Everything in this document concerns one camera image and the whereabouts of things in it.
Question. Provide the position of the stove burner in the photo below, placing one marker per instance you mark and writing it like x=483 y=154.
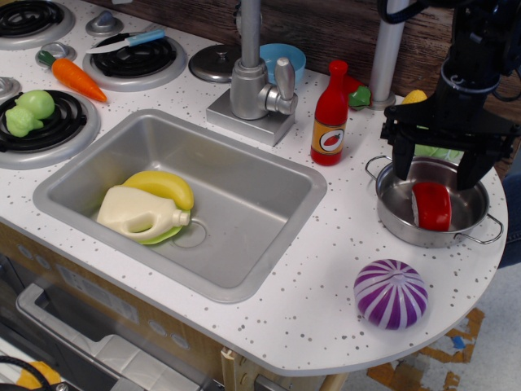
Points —
x=137 y=68
x=73 y=126
x=30 y=24

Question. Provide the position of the red toy chili pepper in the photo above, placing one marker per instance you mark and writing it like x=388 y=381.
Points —
x=357 y=94

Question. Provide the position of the silver stove knob back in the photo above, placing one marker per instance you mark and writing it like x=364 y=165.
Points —
x=104 y=25

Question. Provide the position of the purple striped toy onion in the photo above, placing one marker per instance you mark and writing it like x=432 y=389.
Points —
x=390 y=294

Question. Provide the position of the green toy pear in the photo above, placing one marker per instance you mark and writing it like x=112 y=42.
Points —
x=29 y=112

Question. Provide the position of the silver toy sink basin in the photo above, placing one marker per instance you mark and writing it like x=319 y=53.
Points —
x=249 y=204

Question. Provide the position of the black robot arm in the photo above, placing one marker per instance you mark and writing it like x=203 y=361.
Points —
x=485 y=47

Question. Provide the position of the front left stove burner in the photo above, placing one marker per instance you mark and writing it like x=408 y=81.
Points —
x=73 y=126

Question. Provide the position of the yellow toy banana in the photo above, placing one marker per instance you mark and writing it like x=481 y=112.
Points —
x=165 y=185

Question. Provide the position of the silver toy faucet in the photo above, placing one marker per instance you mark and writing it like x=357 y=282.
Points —
x=253 y=107

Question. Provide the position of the red toy sushi piece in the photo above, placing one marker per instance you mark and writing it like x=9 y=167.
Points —
x=431 y=206

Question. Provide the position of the silver stove knob left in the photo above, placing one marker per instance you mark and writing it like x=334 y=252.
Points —
x=9 y=87

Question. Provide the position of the cream toy detergent jug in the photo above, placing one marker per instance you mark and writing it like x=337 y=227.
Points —
x=129 y=211

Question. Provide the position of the green toy cabbage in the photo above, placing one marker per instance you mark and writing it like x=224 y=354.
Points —
x=437 y=152

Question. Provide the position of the red toy ketchup bottle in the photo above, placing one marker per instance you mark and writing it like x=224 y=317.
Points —
x=330 y=118

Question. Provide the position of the light green toy plate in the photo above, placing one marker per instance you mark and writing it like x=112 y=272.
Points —
x=165 y=227

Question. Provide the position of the right stove burner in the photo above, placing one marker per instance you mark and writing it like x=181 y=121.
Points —
x=137 y=68

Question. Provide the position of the yellow toy on floor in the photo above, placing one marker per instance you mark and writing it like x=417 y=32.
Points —
x=29 y=381

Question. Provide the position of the grey support pole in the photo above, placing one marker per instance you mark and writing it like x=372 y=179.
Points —
x=384 y=63

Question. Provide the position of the steel pot lid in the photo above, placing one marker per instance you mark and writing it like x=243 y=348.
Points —
x=215 y=63

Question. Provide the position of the toy oven door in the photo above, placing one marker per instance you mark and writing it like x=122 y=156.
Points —
x=93 y=339

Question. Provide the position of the blue handled toy knife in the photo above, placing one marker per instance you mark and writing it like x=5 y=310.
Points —
x=128 y=42

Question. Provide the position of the small steel pan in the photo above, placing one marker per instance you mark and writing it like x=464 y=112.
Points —
x=471 y=219

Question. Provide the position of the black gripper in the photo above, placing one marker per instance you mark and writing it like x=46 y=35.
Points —
x=484 y=137

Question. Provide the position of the back left stove burner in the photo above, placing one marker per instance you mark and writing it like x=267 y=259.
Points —
x=30 y=24

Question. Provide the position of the yellow toy corn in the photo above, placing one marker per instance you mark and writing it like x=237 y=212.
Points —
x=414 y=96

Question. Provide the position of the silver stove knob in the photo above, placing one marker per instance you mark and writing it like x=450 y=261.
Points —
x=9 y=87
x=59 y=50
x=104 y=25

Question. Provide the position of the orange toy carrot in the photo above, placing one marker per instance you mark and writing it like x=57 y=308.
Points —
x=72 y=76

